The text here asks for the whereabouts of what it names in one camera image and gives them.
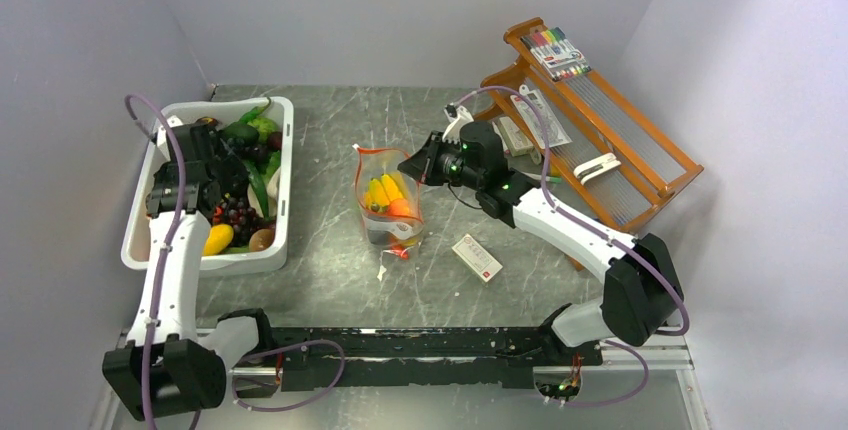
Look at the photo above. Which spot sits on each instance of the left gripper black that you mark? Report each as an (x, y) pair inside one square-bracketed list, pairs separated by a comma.
[(230, 171)]

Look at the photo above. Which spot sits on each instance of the light green bumpy fruit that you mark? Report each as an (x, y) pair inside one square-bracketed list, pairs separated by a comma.
[(265, 128)]

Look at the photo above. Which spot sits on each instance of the green white marker pen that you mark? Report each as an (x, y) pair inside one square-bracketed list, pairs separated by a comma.
[(551, 179)]

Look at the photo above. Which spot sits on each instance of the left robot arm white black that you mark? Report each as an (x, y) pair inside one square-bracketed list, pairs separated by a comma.
[(165, 368)]

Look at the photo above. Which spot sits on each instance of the white eraser box on rack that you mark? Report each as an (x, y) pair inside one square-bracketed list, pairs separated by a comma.
[(517, 143)]

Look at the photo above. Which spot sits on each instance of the green chili pepper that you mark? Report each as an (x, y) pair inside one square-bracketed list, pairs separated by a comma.
[(255, 112)]

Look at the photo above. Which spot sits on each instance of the white cardboard box red logo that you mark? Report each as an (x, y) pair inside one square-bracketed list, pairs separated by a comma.
[(482, 263)]

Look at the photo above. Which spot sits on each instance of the orange wooden rack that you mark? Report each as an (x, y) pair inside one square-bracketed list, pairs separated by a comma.
[(599, 120)]

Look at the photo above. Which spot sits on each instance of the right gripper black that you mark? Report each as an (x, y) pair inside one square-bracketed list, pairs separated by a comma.
[(423, 164)]

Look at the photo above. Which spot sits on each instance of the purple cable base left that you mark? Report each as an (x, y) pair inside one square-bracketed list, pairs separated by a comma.
[(293, 374)]

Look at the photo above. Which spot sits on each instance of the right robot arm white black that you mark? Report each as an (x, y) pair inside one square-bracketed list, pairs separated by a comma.
[(640, 285)]

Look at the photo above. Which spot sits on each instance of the white plastic food bin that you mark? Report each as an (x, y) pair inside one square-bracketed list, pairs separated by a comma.
[(135, 248)]

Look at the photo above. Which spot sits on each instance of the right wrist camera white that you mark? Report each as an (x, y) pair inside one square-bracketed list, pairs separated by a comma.
[(458, 116)]

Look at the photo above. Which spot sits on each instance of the white stapler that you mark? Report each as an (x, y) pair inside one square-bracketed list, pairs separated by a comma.
[(596, 167)]

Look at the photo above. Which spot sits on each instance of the clear zip bag orange zipper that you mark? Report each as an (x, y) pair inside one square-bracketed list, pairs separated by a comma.
[(373, 163)]

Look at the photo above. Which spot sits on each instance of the yellow banana bunch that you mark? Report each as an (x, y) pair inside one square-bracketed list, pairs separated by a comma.
[(383, 195)]

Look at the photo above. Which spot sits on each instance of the packaged card on rack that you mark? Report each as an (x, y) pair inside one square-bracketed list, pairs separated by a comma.
[(538, 116)]

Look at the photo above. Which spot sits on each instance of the pack of coloured markers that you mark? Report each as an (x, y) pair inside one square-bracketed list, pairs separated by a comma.
[(555, 52)]

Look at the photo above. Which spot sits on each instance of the dark purple grape bunch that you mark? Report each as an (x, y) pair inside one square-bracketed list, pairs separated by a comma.
[(241, 217)]

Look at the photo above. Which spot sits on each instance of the green avocado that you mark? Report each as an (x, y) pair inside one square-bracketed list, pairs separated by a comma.
[(241, 134)]

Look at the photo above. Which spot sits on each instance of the brown kiwi fruit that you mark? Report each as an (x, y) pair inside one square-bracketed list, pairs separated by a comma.
[(261, 239)]

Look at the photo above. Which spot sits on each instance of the dark purple mangosteen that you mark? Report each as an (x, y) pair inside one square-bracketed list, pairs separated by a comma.
[(208, 121)]

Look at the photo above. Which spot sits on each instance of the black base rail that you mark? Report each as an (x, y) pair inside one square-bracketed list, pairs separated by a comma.
[(383, 357)]

